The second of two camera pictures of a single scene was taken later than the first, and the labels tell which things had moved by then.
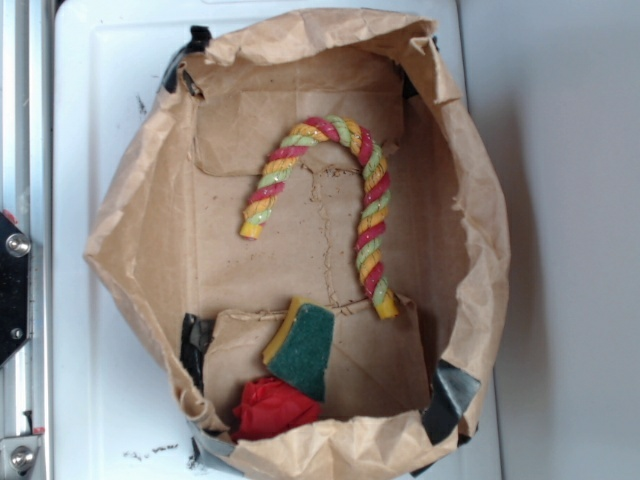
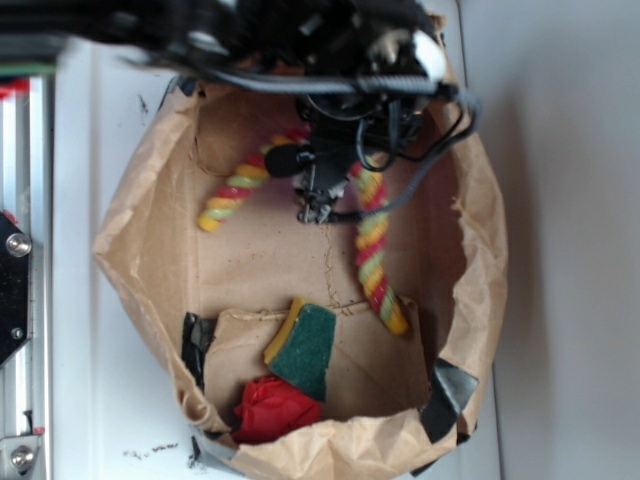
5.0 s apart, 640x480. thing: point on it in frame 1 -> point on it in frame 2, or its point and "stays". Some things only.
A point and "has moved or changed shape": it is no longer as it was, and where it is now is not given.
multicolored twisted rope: [370, 229] has moved or changed shape
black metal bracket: [15, 287] stays
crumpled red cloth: [268, 405] stays
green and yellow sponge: [297, 347] stays
